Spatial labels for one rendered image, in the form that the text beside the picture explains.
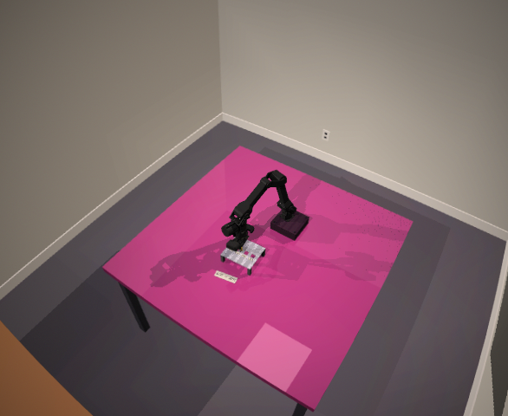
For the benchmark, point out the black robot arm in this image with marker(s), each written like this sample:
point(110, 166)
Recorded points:
point(244, 209)

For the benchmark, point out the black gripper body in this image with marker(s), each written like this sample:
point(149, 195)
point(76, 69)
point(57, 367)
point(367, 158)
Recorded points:
point(239, 237)

